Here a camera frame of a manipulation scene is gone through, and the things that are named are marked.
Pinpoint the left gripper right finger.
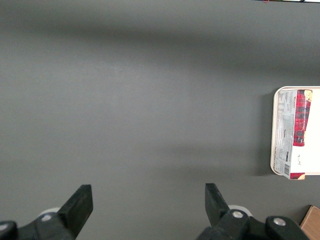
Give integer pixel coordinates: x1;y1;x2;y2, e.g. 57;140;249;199
197;183;312;240

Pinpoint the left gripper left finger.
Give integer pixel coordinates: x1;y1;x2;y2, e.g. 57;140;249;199
0;184;94;240

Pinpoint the beige plastic tray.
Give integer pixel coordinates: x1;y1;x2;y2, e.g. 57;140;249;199
269;85;320;176

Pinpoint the wooden two-drawer cabinet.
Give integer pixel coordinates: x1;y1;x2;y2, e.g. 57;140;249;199
299;204;320;240

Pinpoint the red tartan cookie box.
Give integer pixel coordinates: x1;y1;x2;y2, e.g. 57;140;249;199
273;89;314;181

